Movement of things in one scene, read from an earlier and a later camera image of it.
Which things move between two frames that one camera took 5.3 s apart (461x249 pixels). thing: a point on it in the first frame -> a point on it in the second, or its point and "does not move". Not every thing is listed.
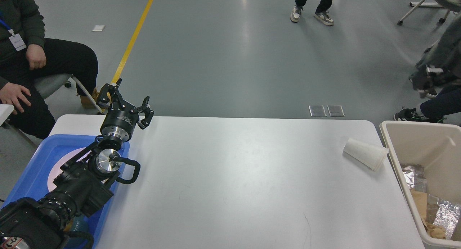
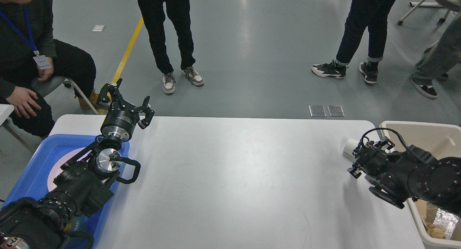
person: x=442 y=93 -> x=369 y=9
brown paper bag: x=421 y=200 does not move
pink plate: x=56 y=170 does not move
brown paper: x=435 y=231 does not move
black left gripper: x=121 y=117 does not move
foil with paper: x=445 y=220 does not move
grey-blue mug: x=79 y=224 does not move
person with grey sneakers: x=322 y=12 -> x=151 y=2
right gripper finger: x=423 y=79 -> x=373 y=161
